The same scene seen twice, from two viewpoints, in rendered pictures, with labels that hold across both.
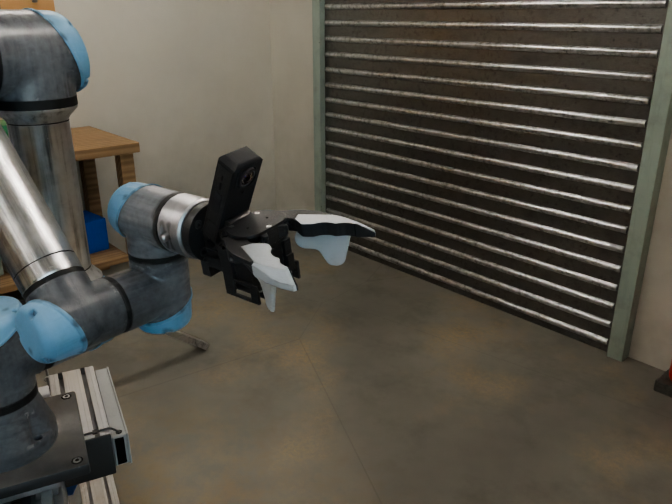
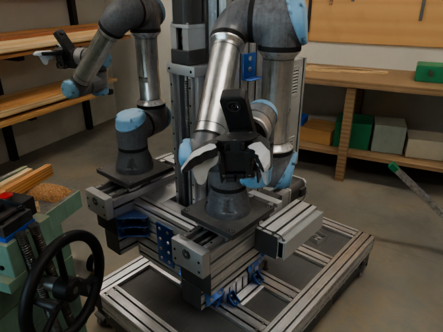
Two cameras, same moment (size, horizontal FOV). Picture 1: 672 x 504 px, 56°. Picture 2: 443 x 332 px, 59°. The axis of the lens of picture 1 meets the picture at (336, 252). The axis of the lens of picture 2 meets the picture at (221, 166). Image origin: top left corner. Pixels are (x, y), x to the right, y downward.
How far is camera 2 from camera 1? 0.63 m
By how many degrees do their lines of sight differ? 62
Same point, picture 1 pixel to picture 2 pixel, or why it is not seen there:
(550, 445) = not seen: outside the picture
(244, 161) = (228, 96)
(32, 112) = (264, 52)
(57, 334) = (182, 155)
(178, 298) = not seen: hidden behind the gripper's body
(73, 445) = (239, 225)
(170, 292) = not seen: hidden behind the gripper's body
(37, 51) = (272, 20)
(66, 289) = (199, 138)
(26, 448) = (221, 213)
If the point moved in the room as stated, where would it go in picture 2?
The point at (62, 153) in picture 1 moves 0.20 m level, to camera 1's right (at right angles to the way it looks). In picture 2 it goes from (277, 78) to (323, 95)
